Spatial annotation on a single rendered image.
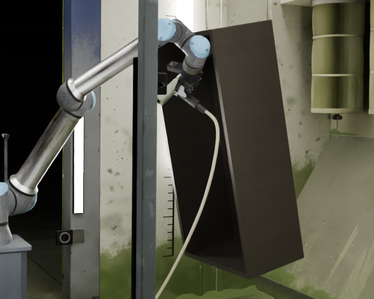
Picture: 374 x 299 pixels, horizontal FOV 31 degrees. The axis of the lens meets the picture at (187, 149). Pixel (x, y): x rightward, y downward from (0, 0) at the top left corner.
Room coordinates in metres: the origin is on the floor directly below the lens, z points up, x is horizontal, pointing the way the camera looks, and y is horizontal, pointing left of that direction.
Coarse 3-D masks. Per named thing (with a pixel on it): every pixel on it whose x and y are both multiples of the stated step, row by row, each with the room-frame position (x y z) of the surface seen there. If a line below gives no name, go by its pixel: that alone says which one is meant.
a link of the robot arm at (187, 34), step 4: (172, 20) 2.96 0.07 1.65; (176, 20) 2.97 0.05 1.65; (180, 20) 2.98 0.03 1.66; (180, 24) 2.91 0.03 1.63; (184, 24) 2.97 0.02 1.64; (184, 28) 2.93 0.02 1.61; (188, 28) 2.96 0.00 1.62; (184, 32) 2.92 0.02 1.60; (188, 32) 2.94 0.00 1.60; (192, 32) 2.96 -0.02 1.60; (184, 36) 2.93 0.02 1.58; (188, 36) 2.93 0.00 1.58; (180, 40) 2.93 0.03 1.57; (184, 40) 2.93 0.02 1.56; (176, 44) 2.97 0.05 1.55; (180, 44) 2.94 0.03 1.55; (180, 48) 2.96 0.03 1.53
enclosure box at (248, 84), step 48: (240, 48) 3.18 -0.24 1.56; (240, 96) 3.18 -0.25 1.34; (192, 144) 3.76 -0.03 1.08; (240, 144) 3.19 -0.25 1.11; (288, 144) 3.34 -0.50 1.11; (192, 192) 3.76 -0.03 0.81; (240, 192) 3.19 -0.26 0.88; (288, 192) 3.34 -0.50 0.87; (192, 240) 3.76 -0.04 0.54; (240, 240) 3.84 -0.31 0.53; (288, 240) 3.35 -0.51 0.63
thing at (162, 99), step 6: (210, 48) 3.38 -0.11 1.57; (210, 54) 3.36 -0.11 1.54; (168, 84) 3.18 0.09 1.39; (174, 84) 3.18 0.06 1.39; (168, 90) 3.15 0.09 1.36; (174, 90) 3.16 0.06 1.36; (162, 96) 3.13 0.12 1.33; (168, 96) 3.14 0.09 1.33; (180, 96) 3.19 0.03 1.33; (186, 96) 3.17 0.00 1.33; (192, 96) 3.18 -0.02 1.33; (162, 102) 3.12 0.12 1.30; (192, 102) 3.16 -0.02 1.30; (198, 102) 3.17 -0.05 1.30; (198, 108) 3.16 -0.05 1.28; (204, 108) 3.16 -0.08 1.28
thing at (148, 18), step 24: (144, 0) 2.09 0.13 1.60; (144, 24) 2.09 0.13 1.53; (144, 48) 2.09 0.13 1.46; (144, 72) 2.09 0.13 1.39; (144, 96) 2.09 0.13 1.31; (144, 120) 2.09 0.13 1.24; (144, 144) 2.09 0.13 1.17; (144, 168) 2.09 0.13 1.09; (144, 192) 2.09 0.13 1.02; (144, 216) 2.09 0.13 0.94; (144, 240) 2.09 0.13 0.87; (144, 264) 2.09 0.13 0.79; (144, 288) 2.09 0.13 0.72
